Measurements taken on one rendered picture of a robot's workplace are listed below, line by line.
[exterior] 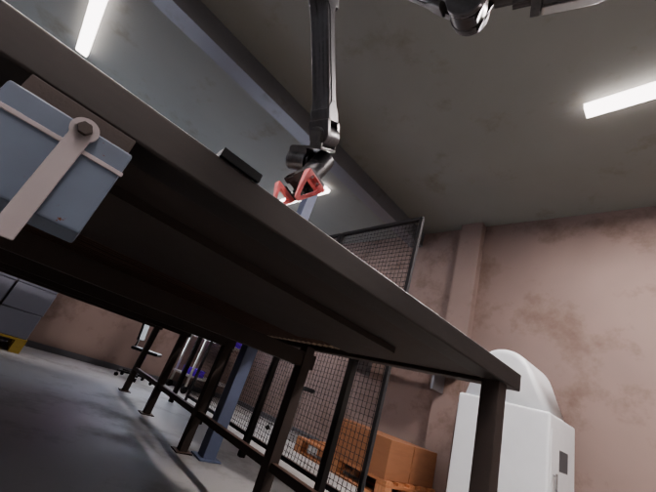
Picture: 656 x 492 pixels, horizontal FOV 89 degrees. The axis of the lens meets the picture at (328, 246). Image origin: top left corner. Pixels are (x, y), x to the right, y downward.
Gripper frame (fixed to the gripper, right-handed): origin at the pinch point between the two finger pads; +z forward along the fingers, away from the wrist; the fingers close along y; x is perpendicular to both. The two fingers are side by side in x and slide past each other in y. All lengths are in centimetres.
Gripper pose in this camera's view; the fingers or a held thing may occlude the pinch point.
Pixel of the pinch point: (285, 201)
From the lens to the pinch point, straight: 82.7
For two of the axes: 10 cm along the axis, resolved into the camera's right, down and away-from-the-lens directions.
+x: -5.4, -7.4, -4.0
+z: -4.8, 6.6, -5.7
